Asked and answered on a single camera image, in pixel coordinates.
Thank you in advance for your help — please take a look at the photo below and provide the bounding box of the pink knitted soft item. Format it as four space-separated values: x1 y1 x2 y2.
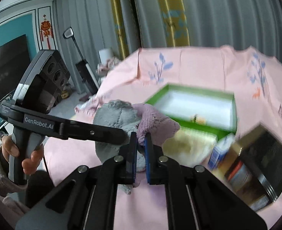
132 103 180 146

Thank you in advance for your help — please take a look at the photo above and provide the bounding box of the cream yellow fleece blanket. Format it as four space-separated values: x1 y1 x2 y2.
162 127 217 167

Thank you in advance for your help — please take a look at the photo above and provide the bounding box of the grey plush toy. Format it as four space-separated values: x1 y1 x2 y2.
92 99 146 195

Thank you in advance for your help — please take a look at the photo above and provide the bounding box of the person's left hand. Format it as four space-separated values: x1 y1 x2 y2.
1 135 45 176

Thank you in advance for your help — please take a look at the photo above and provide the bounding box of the black television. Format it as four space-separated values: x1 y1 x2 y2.
0 34 31 100

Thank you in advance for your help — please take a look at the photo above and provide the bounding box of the upright vacuum cleaner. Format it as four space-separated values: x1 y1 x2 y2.
63 27 99 95

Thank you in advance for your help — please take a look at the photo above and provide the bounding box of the red hanging ornament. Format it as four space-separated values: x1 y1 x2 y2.
40 15 54 50

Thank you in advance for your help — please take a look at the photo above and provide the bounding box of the white cylinder lamp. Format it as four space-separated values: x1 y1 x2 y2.
98 48 114 64

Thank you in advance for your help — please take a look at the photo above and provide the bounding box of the green open box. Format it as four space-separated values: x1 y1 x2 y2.
146 84 237 139

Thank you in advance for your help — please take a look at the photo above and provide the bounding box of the blue white small carton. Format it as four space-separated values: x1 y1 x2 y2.
208 133 235 170

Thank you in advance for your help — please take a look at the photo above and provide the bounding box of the black gold tin box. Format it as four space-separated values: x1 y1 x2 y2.
218 124 282 211

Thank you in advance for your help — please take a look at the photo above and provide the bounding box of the yellow patterned curtain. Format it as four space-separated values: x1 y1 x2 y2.
110 0 190 58

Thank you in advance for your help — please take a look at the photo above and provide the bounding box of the pink printed tablecloth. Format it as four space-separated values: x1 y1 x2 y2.
45 46 282 229

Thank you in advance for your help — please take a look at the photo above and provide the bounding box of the grey curtain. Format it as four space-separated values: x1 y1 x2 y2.
52 0 282 93

